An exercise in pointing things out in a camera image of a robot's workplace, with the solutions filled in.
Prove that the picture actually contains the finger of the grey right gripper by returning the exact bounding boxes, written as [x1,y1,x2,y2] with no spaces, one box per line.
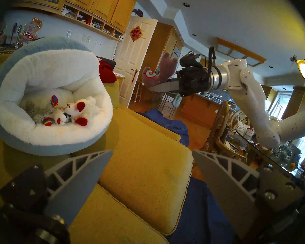
[149,78,181,93]

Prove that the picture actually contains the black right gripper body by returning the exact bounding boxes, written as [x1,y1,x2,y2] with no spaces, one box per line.
[177,66,211,97]

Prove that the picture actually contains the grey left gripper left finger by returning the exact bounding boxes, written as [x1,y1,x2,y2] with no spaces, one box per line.
[0,150,113,228]

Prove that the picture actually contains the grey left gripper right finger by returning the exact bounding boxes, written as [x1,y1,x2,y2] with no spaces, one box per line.
[192,150,305,236]

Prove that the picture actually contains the purple plush toy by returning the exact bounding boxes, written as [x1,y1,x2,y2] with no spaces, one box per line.
[142,52,179,89]

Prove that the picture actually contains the white plush dog red hat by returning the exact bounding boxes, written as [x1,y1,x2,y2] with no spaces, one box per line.
[64,96,101,127]

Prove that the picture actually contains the grey green plush toy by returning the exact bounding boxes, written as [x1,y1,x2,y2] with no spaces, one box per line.
[23,100,54,123]

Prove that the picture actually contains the blue white plush dog bed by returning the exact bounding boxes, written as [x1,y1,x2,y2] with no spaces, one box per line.
[0,36,113,157]

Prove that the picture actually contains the white panel door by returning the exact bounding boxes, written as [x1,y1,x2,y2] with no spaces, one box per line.
[114,16,158,108]

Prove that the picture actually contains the wooden drawer cabinet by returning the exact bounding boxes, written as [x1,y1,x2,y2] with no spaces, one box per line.
[114,73,125,90]

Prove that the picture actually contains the glass dining table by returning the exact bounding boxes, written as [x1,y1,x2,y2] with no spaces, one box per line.
[234,129,305,188]

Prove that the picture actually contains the carved wooden armchair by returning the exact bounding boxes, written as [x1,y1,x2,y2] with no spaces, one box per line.
[203,100,247,163]

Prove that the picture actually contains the red diamond door ornament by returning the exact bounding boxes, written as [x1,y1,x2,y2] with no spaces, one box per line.
[130,26,143,42]

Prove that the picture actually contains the red blanket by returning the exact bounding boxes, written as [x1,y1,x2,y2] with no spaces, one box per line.
[99,60,117,84]

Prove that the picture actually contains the dark office chair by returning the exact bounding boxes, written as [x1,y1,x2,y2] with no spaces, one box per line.
[97,56,116,70]

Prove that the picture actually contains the yellow fabric sofa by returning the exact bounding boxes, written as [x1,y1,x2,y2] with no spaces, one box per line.
[0,50,193,244]

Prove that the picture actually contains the cartoon child paper decoration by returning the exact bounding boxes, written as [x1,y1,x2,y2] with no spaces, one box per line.
[19,17,43,44]
[0,22,8,46]

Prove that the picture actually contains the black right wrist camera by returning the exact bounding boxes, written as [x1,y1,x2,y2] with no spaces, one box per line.
[180,54,203,68]

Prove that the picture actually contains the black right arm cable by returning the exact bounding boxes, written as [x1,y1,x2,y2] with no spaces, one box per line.
[207,46,217,79]

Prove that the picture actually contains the wooden wall cabinets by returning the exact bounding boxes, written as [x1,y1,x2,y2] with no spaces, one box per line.
[13,0,139,41]

